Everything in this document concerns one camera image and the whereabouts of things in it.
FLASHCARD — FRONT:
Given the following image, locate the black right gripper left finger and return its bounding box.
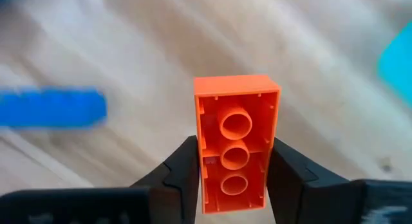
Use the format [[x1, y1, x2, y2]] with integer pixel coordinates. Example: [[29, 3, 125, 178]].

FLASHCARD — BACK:
[[130, 135, 204, 224]]

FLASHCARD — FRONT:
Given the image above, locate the blue plastic building block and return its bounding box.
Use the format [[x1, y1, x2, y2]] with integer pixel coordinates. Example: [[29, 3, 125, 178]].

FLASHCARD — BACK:
[[0, 86, 108, 129]]

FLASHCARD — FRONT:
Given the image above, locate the orange plastic building block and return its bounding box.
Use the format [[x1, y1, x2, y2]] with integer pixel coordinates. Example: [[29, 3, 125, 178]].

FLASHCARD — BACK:
[[193, 74, 282, 214]]

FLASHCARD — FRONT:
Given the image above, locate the teal translucent plastic bin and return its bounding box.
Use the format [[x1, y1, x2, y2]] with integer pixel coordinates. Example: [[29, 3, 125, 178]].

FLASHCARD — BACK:
[[377, 19, 412, 109]]

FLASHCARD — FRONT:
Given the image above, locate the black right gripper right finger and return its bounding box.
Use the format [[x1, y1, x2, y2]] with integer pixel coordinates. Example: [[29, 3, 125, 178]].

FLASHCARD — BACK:
[[265, 137, 355, 224]]

